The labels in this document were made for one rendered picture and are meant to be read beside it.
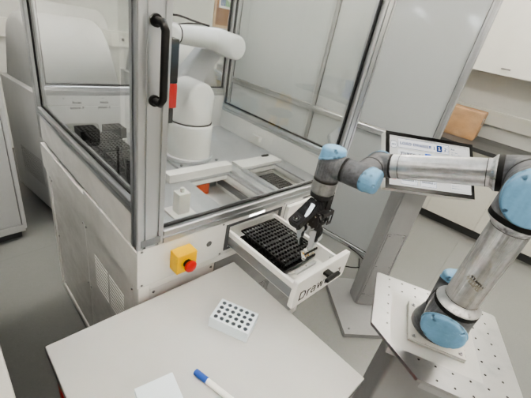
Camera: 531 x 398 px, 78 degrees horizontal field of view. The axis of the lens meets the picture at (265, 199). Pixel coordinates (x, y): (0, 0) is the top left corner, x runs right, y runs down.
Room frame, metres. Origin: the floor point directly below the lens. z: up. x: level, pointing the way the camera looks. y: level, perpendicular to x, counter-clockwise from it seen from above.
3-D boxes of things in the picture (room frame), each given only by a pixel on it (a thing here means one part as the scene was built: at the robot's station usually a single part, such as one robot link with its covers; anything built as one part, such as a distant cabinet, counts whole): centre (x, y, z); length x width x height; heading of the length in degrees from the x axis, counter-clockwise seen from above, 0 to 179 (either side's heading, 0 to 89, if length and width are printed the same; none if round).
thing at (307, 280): (0.85, -0.23, 0.87); 0.29 x 0.02 x 0.11; 140
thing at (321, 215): (0.94, -0.18, 1.08); 0.09 x 0.08 x 0.12; 140
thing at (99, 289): (1.41, 0.35, 0.40); 1.03 x 0.95 x 0.80; 140
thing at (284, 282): (0.99, -0.07, 0.86); 0.40 x 0.26 x 0.06; 50
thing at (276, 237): (0.98, -0.08, 0.87); 0.22 x 0.18 x 0.06; 50
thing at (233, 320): (0.69, 0.02, 0.78); 0.12 x 0.08 x 0.04; 75
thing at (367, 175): (0.90, -0.26, 1.24); 0.11 x 0.11 x 0.08; 59
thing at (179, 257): (0.80, 0.21, 0.88); 0.07 x 0.05 x 0.07; 140
